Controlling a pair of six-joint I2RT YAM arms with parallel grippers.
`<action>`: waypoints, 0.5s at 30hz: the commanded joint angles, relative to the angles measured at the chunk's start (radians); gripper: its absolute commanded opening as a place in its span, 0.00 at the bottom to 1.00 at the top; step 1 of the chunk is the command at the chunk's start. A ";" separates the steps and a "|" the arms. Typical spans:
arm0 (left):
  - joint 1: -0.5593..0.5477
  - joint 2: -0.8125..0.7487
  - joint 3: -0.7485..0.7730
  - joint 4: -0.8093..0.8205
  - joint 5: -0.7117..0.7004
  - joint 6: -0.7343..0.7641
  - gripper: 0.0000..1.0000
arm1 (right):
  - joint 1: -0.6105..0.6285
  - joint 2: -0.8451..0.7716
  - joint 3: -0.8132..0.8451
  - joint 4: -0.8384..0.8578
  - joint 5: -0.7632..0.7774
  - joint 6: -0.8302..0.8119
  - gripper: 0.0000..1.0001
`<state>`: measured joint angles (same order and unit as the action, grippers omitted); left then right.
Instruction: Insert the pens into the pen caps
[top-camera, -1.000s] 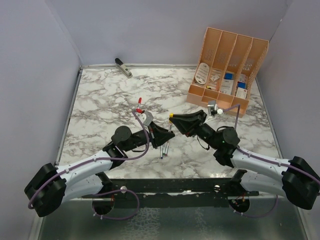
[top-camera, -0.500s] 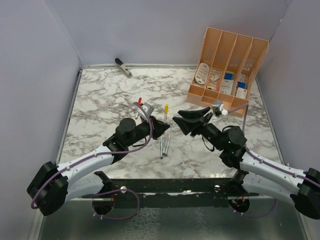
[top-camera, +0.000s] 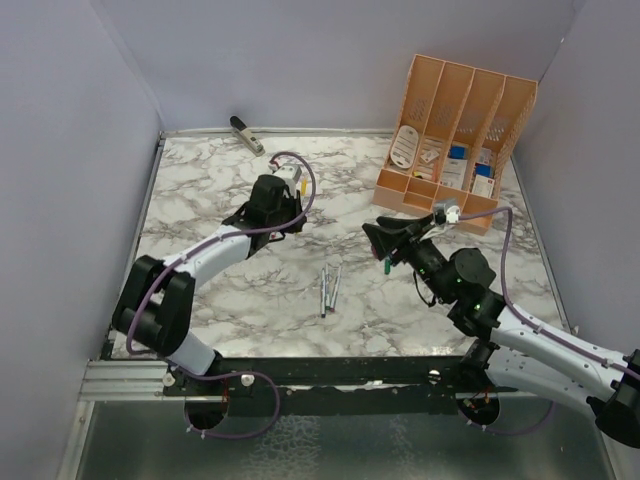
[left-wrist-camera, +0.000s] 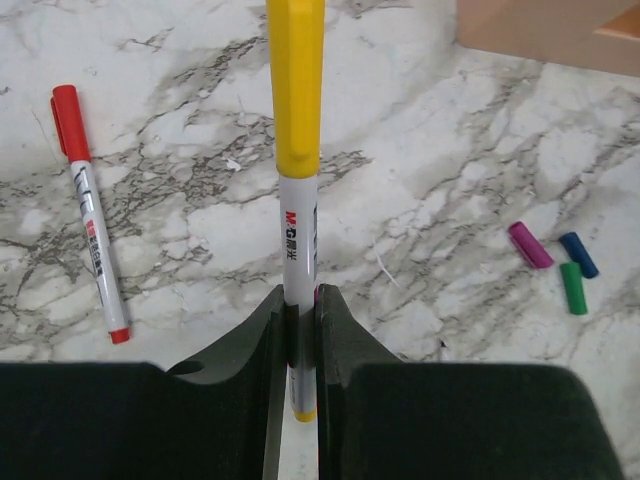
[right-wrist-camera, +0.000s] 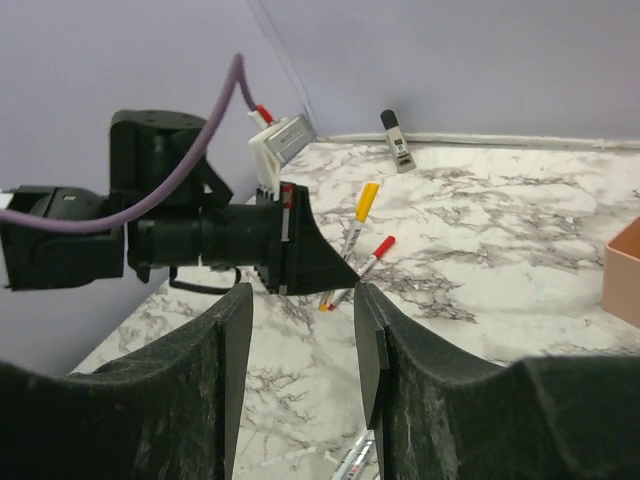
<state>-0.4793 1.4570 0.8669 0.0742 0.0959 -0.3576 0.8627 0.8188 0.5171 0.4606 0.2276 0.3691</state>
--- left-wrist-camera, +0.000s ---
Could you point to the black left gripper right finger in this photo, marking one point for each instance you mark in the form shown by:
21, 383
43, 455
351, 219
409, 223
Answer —
382, 418

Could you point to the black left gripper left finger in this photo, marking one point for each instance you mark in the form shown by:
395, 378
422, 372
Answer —
215, 415

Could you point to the red-tipped white pen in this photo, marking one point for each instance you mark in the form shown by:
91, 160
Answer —
99, 250

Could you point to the blue pen cap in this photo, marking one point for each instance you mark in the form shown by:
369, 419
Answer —
576, 250

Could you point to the red pen cap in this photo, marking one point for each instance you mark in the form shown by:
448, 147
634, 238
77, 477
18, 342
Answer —
69, 124

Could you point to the yellow pen cap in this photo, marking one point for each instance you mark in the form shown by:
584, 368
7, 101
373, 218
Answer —
296, 37

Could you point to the orange-tipped white pen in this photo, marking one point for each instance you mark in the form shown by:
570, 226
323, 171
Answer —
298, 215

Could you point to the magenta pen cap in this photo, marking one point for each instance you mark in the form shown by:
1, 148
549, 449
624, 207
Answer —
529, 247

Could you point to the green pen cap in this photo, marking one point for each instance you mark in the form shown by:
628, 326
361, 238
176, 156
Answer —
573, 287

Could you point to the orange desk organizer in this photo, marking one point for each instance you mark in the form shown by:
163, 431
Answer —
598, 35

